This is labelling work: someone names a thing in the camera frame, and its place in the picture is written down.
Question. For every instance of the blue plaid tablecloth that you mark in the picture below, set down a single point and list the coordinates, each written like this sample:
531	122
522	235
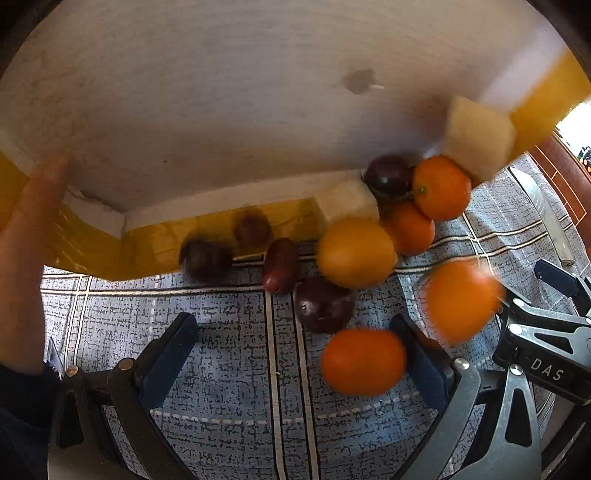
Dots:
240	369

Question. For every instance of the dark purple plum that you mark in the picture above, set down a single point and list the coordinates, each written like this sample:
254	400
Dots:
388	175
323	307
205	261
251	229

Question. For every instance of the chair backrest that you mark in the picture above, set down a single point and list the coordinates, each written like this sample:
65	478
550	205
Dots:
547	217

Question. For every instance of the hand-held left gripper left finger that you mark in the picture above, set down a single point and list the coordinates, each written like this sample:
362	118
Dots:
173	360

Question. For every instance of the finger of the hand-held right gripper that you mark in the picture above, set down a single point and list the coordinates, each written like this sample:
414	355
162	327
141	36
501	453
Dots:
549	350
558	279

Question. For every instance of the person's left hand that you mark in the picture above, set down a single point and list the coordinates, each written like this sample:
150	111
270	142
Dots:
27	277

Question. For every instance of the red date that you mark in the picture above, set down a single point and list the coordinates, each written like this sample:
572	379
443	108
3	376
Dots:
280	266

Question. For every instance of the yellow cardboard box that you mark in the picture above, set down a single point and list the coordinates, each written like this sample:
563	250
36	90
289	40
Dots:
231	115

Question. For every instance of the orange with green leaf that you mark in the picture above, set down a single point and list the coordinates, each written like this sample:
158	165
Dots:
443	189

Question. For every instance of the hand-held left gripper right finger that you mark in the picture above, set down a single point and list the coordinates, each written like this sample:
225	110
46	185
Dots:
427	378

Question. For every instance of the pale peeled chunk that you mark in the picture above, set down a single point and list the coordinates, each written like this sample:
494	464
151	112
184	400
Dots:
346	203
478	136

